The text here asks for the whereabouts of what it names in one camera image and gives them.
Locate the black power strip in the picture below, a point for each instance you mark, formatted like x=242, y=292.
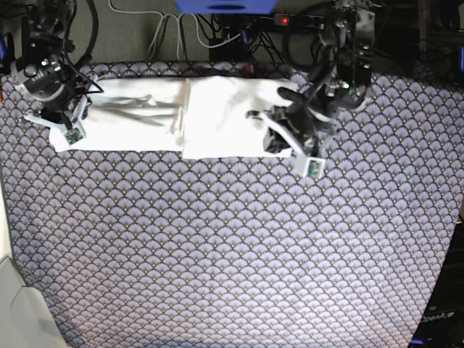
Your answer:
x=292, y=20

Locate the white printed T-shirt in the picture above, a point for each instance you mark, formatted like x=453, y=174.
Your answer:
x=201, y=118

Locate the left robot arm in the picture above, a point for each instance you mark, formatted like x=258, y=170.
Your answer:
x=341, y=80

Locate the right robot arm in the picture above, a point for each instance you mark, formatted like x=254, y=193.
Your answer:
x=46, y=74

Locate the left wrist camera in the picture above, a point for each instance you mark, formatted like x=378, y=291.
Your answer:
x=309, y=166

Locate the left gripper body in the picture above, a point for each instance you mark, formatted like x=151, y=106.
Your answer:
x=301, y=122

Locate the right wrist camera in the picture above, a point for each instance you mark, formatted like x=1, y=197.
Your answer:
x=73, y=136

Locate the blue box at top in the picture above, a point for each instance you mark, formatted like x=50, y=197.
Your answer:
x=253, y=7

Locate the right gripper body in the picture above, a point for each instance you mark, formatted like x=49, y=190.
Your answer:
x=66, y=112

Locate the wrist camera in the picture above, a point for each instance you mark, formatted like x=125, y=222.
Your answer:
x=73, y=136
x=309, y=166

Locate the patterned grey table cloth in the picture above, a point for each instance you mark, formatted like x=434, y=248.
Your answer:
x=151, y=250

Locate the black power adapter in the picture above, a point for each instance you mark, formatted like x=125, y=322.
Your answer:
x=231, y=52

